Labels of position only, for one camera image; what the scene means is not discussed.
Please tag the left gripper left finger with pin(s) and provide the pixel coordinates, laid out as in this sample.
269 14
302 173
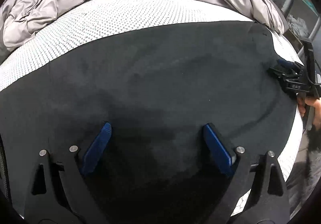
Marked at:
57 192

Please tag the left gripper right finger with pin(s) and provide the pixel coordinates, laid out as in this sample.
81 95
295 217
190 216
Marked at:
256 191

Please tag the black pants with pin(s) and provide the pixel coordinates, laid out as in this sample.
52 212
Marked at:
157 87

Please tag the right hand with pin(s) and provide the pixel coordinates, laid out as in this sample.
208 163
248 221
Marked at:
309 109

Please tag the white dotted mattress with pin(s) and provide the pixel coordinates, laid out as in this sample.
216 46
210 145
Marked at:
97 19

